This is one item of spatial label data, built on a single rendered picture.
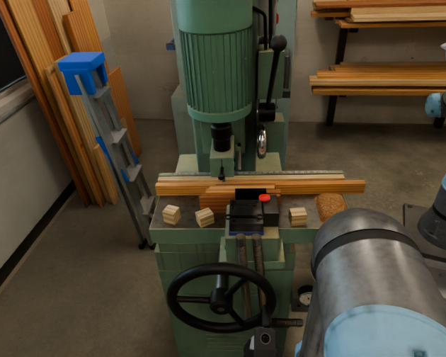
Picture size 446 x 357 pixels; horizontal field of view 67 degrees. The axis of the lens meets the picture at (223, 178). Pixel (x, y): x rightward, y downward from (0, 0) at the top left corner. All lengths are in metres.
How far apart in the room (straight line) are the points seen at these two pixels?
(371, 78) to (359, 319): 2.72
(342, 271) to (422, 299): 0.07
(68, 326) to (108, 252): 0.50
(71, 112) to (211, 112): 1.56
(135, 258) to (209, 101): 1.50
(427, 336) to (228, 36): 0.67
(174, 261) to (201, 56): 0.63
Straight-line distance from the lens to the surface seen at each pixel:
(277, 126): 1.15
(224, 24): 0.80
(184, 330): 1.44
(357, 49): 3.35
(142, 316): 1.94
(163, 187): 1.11
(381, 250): 0.37
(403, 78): 3.05
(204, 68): 0.83
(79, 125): 2.34
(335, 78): 2.93
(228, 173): 1.00
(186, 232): 1.01
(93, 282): 2.17
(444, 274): 1.26
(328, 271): 0.38
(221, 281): 0.96
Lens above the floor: 1.60
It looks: 36 degrees down
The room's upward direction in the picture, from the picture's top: 3 degrees counter-clockwise
